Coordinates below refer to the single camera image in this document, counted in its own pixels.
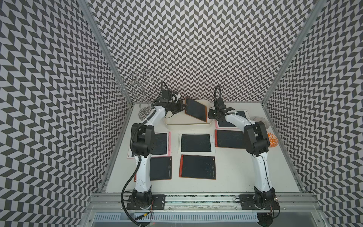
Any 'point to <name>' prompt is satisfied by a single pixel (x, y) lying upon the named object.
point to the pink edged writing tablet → (162, 145)
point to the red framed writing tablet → (160, 168)
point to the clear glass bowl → (263, 119)
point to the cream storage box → (180, 118)
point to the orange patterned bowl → (273, 141)
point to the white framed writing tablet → (196, 143)
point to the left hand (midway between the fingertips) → (187, 106)
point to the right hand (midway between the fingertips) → (211, 115)
